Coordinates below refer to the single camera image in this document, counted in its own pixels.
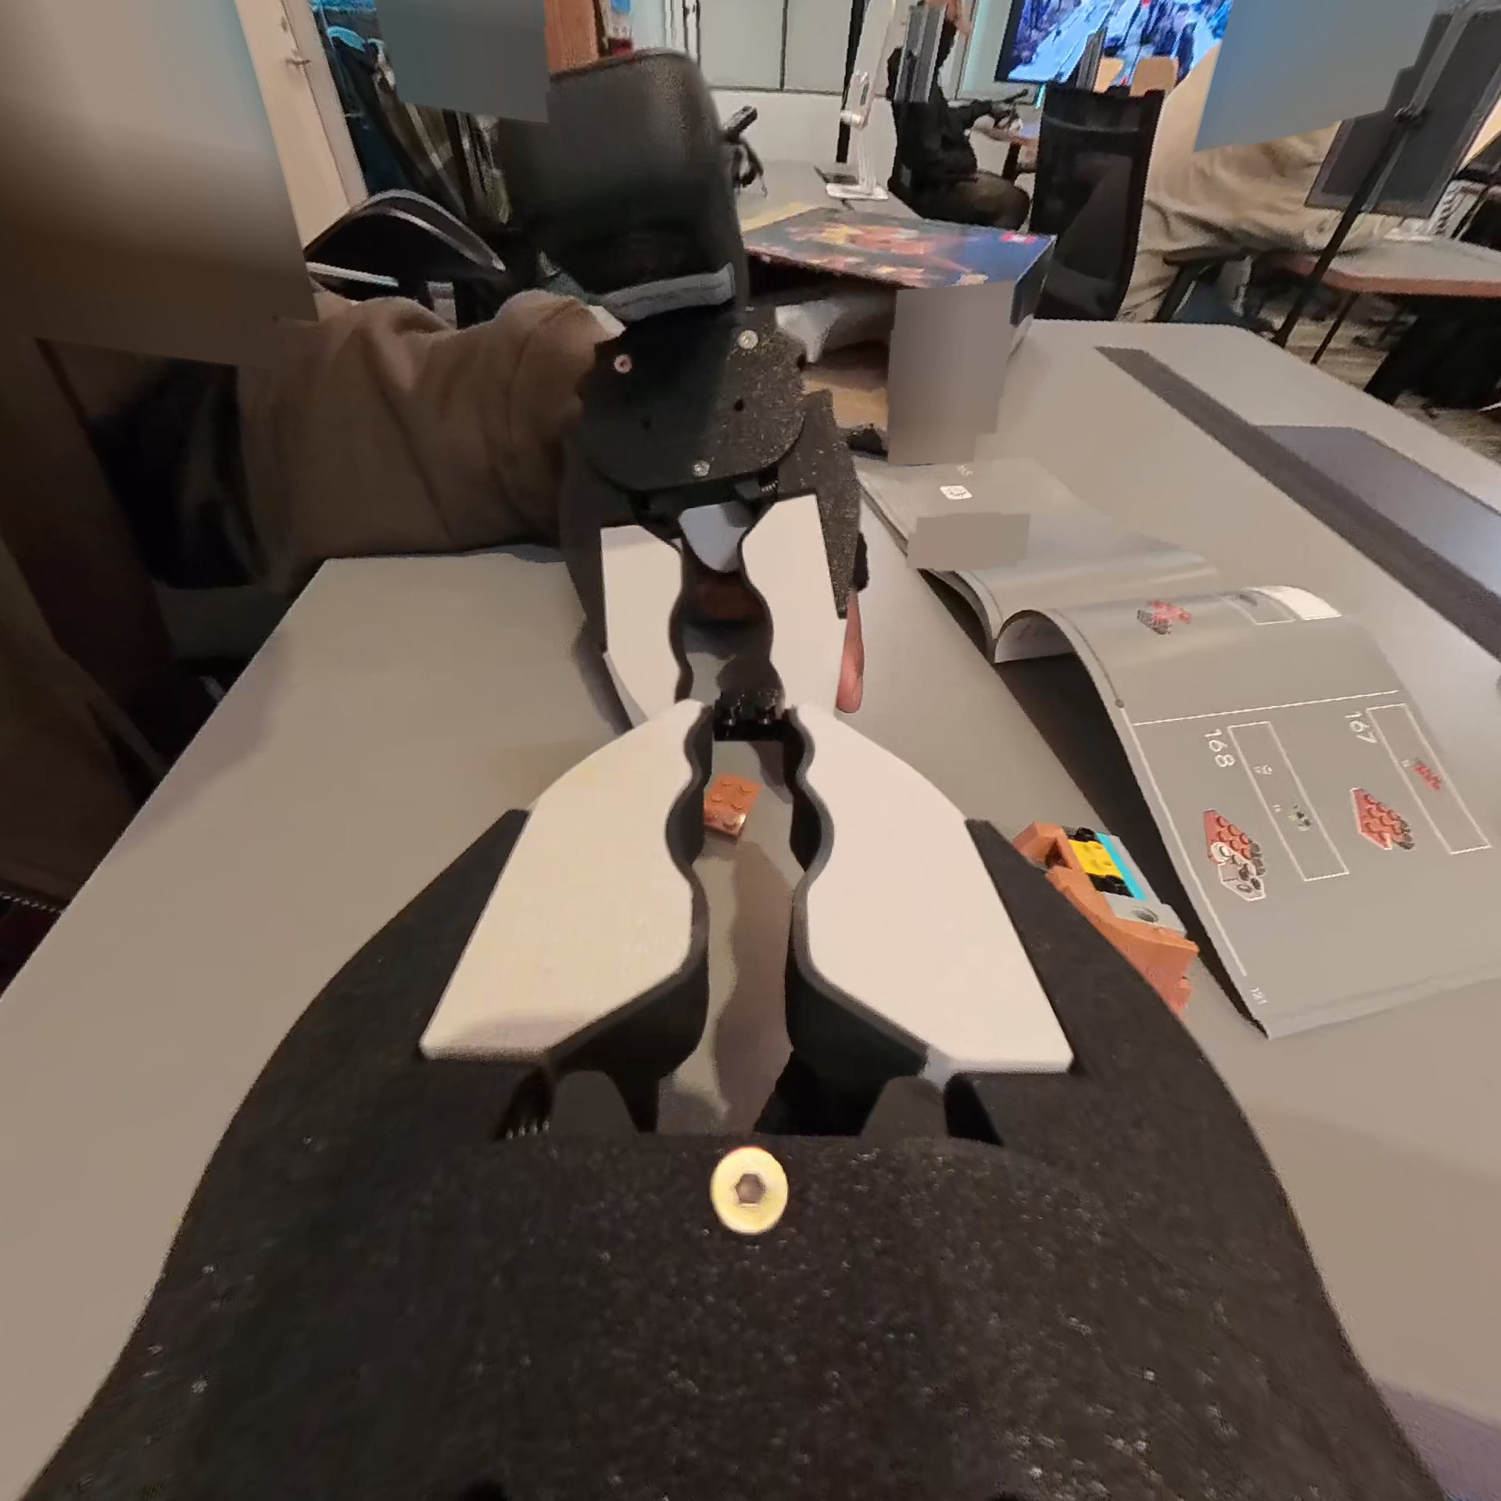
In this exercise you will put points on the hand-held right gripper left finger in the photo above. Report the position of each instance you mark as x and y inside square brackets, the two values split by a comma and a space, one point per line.
[574, 915]

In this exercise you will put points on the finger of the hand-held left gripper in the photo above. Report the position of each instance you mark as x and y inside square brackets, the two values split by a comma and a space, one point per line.
[640, 609]
[802, 597]

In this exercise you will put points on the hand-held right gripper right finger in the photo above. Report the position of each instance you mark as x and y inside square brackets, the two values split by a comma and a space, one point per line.
[926, 926]

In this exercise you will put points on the small black brick piece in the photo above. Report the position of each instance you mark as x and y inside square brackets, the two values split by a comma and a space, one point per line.
[747, 715]

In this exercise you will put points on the brown brick model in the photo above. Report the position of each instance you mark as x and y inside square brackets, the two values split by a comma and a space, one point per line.
[1113, 915]

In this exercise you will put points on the brown brick plate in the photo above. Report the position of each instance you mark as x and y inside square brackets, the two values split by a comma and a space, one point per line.
[731, 806]

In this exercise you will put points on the person's left forearm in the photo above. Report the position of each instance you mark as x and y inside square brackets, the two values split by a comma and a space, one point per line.
[409, 434]

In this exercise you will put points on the grey desk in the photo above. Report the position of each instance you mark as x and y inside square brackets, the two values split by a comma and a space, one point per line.
[293, 820]

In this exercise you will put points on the brown-edged side desk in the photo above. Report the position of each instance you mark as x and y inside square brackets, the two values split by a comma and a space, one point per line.
[1406, 264]

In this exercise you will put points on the person's left hand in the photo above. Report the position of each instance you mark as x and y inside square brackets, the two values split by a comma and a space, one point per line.
[854, 668]

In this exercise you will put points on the grey plastic bag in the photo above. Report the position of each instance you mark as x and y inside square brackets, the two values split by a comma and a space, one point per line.
[833, 316]

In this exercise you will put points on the colourful toy set box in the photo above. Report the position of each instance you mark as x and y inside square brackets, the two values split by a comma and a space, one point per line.
[892, 247]

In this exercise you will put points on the white monitor stand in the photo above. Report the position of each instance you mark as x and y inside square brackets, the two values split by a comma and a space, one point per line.
[856, 129]

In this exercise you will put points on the black office chair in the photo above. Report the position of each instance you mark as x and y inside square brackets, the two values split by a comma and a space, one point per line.
[1095, 198]
[399, 247]

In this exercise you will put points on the hanging plaid coat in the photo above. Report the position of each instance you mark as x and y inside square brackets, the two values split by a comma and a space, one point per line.
[445, 164]

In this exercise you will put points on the grey instruction booklet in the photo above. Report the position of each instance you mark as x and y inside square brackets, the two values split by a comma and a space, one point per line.
[1313, 938]

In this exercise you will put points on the person's brown jacket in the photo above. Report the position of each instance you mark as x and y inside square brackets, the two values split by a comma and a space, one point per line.
[93, 586]

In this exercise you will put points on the wall screen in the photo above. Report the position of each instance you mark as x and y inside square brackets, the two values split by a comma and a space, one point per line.
[1103, 34]

